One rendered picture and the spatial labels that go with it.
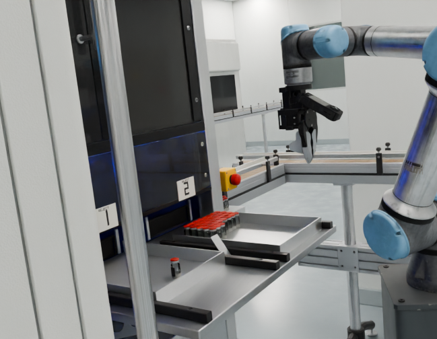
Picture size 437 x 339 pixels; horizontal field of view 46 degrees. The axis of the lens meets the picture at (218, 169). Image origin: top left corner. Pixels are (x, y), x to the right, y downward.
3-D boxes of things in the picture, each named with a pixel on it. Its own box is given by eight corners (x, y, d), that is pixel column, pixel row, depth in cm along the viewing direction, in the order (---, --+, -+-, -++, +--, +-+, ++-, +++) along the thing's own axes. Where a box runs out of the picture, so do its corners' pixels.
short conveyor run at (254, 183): (203, 224, 180) (198, 181, 178) (169, 222, 189) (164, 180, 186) (289, 183, 236) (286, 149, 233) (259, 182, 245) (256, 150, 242)
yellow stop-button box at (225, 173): (209, 191, 178) (207, 171, 177) (221, 186, 184) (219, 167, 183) (227, 192, 174) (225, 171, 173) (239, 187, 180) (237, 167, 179)
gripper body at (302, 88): (291, 128, 145) (287, 85, 143) (320, 127, 140) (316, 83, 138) (279, 132, 139) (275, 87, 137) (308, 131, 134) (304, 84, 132)
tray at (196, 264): (50, 286, 125) (48, 272, 124) (124, 251, 146) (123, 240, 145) (157, 308, 106) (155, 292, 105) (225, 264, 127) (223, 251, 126)
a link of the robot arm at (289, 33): (293, 23, 129) (273, 28, 136) (297, 67, 130) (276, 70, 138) (317, 22, 133) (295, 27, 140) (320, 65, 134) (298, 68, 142)
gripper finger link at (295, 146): (293, 163, 142) (290, 130, 141) (313, 163, 139) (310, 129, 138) (288, 165, 140) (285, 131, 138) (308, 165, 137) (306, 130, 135)
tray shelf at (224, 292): (34, 302, 121) (33, 294, 121) (204, 220, 178) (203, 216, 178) (199, 340, 94) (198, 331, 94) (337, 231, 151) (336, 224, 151)
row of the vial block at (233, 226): (202, 243, 145) (200, 228, 145) (236, 225, 160) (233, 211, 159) (209, 244, 144) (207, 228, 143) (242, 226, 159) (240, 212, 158)
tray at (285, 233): (174, 246, 146) (172, 235, 146) (223, 221, 167) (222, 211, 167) (281, 258, 127) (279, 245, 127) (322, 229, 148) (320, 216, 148)
